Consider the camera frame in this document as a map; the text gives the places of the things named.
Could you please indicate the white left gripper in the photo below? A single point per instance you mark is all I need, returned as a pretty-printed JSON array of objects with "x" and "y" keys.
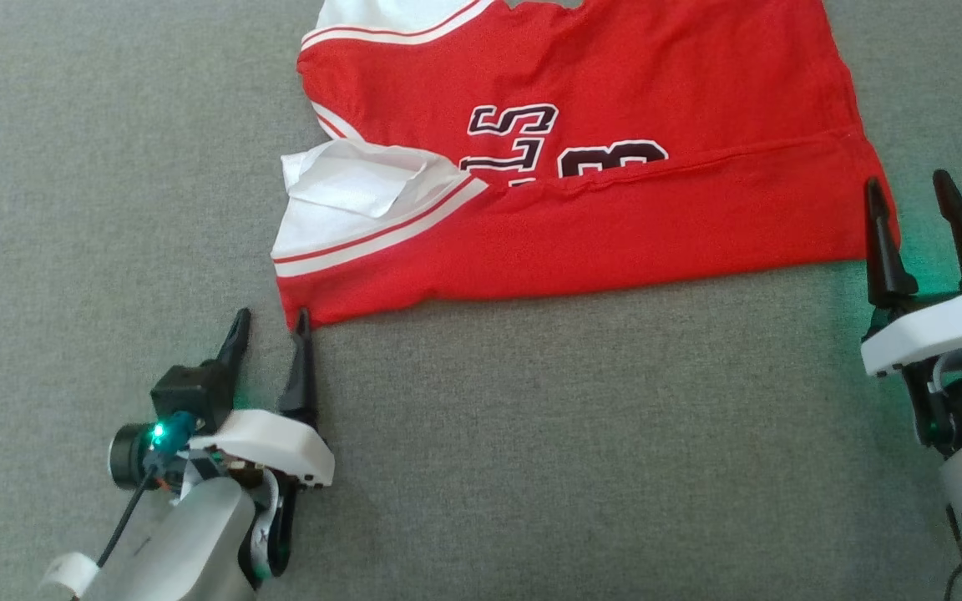
[{"x": 272, "y": 442}]

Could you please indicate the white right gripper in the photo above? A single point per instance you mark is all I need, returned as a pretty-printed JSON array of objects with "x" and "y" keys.
[{"x": 940, "y": 334}]

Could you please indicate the red basketball jersey white trim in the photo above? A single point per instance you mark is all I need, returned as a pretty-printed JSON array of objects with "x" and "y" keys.
[{"x": 615, "y": 217}]

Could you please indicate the large grey sofa seat cushion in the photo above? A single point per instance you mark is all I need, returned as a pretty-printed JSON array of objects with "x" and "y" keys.
[{"x": 531, "y": 459}]

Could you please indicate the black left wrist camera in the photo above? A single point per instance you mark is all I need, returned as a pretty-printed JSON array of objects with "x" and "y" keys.
[{"x": 189, "y": 388}]

